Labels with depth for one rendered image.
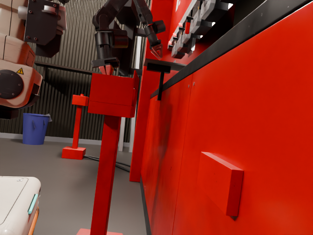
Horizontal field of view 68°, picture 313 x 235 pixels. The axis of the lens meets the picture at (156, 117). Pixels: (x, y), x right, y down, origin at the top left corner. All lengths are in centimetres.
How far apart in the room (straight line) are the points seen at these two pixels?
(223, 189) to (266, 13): 27
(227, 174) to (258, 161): 6
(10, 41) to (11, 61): 7
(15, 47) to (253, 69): 82
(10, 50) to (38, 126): 294
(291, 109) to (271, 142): 5
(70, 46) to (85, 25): 47
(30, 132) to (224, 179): 365
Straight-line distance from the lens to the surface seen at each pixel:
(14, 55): 99
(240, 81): 42
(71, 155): 311
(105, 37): 96
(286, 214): 30
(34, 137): 391
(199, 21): 131
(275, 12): 38
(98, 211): 104
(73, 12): 461
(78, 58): 441
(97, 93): 89
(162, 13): 249
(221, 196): 40
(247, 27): 44
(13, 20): 107
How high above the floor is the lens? 69
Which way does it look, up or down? 1 degrees down
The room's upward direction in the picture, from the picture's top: 7 degrees clockwise
